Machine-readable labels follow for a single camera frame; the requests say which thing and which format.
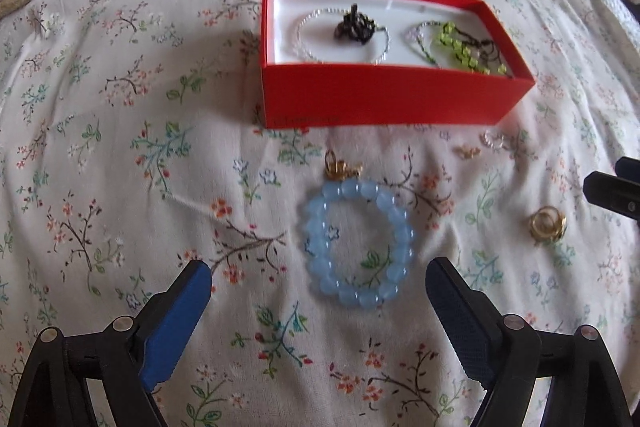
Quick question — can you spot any silver ring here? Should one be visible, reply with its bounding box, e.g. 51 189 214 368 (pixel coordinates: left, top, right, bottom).
480 129 516 152

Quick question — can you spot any green bead grape charm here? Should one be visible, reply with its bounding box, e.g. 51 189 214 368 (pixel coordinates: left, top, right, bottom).
434 22 513 78

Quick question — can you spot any red box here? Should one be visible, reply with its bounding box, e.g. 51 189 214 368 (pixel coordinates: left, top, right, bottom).
257 0 537 130

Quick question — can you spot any black hair claw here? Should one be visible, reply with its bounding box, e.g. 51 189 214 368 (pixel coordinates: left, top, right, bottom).
334 4 376 45

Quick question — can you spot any silver bead bracelet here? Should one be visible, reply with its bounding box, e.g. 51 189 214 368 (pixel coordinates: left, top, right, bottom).
294 7 392 66

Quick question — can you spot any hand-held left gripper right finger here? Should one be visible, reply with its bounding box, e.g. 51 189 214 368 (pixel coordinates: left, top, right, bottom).
425 257 633 427

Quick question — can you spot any gold charm ring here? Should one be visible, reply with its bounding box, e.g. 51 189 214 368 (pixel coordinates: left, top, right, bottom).
322 149 364 182

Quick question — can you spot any gold ring with green stone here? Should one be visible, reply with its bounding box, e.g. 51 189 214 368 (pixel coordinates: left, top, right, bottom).
529 206 568 248

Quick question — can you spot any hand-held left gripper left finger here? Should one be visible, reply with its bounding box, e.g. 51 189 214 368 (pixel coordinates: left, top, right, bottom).
10 259 213 427

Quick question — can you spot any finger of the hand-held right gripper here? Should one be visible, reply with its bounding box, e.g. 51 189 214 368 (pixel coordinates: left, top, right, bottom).
616 157 640 182
583 171 640 222

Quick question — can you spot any blue bead bracelet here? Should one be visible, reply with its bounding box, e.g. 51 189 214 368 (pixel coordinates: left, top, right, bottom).
297 179 416 308

